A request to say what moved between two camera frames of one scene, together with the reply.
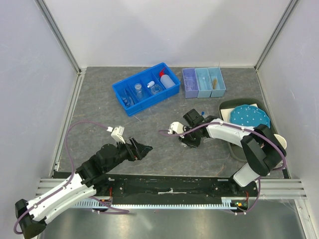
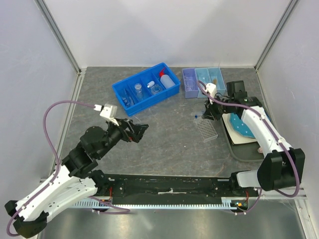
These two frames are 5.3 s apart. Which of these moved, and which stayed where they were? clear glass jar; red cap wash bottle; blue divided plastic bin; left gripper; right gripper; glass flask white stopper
Moved: left gripper; right gripper
Stayed: red cap wash bottle; blue divided plastic bin; clear glass jar; glass flask white stopper
